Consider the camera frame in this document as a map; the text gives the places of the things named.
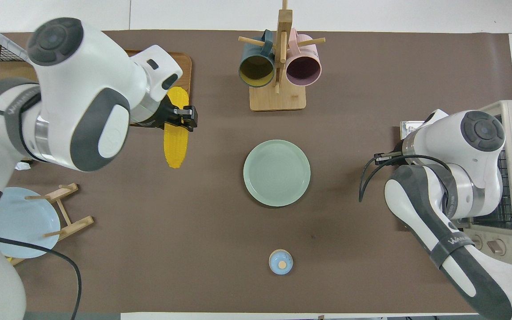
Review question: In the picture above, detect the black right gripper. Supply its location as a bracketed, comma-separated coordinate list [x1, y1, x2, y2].
[374, 152, 407, 166]

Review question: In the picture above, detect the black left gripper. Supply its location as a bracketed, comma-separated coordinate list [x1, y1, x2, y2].
[138, 95, 198, 132]

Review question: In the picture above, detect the yellow corn cob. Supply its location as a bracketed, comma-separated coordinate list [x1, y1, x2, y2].
[164, 87, 190, 169]

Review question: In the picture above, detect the light green plate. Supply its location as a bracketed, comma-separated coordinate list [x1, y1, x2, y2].
[243, 140, 311, 208]

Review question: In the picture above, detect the brown wooden tray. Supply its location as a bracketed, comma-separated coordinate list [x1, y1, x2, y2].
[125, 50, 192, 128]

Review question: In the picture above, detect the brown table mat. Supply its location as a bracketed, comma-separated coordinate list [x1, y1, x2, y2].
[0, 30, 512, 314]

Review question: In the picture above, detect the dark blue mug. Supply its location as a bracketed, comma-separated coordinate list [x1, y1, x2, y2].
[238, 30, 276, 88]

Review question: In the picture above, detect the wooden mug tree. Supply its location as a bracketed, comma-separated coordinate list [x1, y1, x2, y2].
[238, 0, 326, 112]

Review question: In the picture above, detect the pink mug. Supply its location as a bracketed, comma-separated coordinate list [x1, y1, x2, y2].
[285, 28, 323, 87]

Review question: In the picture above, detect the small blue bowl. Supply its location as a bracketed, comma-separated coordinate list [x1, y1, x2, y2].
[268, 249, 293, 275]

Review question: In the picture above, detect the wooden plate rack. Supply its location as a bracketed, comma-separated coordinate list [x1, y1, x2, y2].
[9, 183, 94, 267]

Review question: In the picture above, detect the light blue plate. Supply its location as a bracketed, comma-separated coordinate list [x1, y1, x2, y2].
[0, 187, 61, 259]

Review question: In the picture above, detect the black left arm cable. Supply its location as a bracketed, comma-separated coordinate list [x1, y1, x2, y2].
[0, 91, 83, 320]

